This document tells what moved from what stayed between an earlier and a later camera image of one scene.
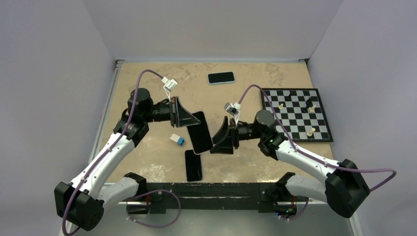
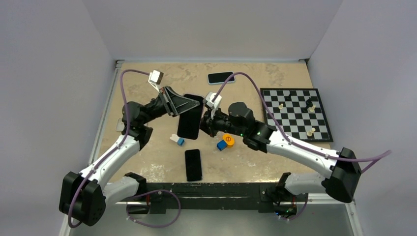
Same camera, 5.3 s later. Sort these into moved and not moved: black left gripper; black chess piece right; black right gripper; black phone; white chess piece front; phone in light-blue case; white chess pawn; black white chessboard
Moved: black left gripper; black right gripper
Not moved: phone in light-blue case; black white chessboard; white chess piece front; black chess piece right; black phone; white chess pawn
